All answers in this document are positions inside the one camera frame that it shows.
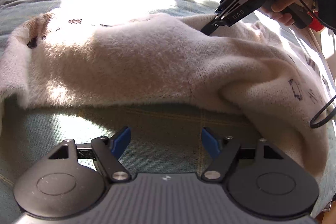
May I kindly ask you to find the cream fluffy knit sweater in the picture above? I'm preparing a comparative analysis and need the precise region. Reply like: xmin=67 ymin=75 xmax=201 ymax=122
xmin=1 ymin=11 xmax=329 ymax=179

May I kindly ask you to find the black cable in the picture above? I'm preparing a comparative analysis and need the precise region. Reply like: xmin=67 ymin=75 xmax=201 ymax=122
xmin=270 ymin=0 xmax=336 ymax=130

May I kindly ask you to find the person right hand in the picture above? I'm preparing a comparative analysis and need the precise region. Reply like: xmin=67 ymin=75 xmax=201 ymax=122
xmin=260 ymin=0 xmax=313 ymax=26

